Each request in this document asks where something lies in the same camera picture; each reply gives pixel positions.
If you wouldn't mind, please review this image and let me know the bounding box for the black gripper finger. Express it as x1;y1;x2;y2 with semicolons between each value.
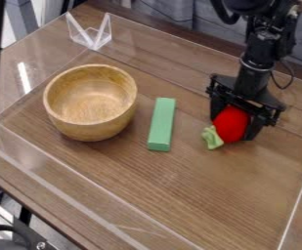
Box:
211;96;227;120
243;113;270;141

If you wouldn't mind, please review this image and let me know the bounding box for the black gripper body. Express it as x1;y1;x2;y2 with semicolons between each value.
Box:
206;74;286;126

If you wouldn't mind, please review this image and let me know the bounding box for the red plush strawberry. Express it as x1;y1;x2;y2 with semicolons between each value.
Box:
202;105;250;150

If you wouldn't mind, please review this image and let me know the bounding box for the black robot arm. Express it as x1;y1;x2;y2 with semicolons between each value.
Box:
206;0;301;141

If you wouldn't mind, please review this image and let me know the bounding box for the green rectangular block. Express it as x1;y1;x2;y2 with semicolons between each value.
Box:
147;98;175;152

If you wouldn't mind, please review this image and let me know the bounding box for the wooden bowl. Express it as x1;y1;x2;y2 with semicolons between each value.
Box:
42;63;138;142

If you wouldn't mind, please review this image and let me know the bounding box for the black table leg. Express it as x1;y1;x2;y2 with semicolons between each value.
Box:
19;207;31;226

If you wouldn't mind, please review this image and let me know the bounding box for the clear acrylic corner bracket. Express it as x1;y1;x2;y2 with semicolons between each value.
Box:
66;12;112;51

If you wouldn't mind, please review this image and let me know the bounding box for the clear acrylic tray wall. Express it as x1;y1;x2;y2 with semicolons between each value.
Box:
0;124;203;250

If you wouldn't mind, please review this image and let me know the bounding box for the black metal bracket with screw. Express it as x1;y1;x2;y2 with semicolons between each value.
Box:
11;219;59;250

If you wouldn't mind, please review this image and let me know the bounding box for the black cable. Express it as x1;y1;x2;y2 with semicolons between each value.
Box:
0;223;24;250

